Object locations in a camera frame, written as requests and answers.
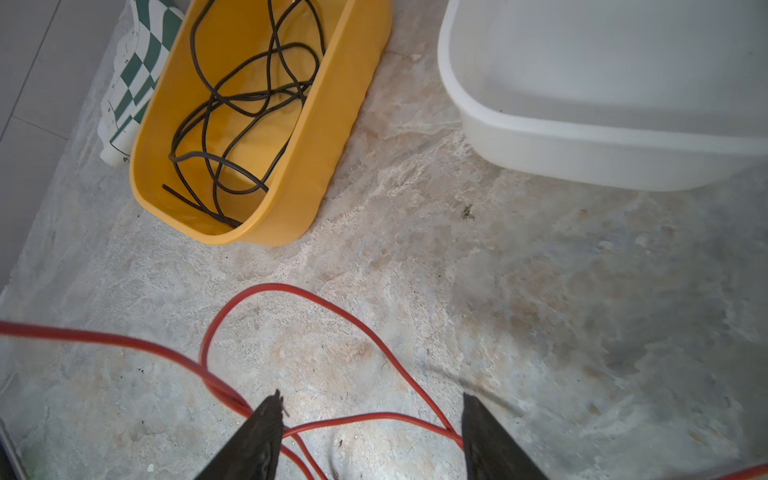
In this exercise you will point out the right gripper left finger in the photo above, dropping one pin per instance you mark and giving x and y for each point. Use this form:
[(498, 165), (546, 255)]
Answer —
[(253, 451)]

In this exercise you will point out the yellow plastic tray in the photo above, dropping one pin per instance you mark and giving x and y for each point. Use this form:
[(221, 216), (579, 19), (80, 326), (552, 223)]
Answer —
[(251, 115)]

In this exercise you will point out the green white checkerboard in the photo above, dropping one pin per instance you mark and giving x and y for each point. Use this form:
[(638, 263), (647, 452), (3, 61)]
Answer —
[(141, 55)]

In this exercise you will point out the white plastic tray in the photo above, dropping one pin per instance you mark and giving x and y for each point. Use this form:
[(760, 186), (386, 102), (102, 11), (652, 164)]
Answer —
[(641, 95)]

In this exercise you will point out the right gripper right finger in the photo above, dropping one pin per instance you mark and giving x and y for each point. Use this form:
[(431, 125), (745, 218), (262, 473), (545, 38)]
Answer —
[(489, 450)]

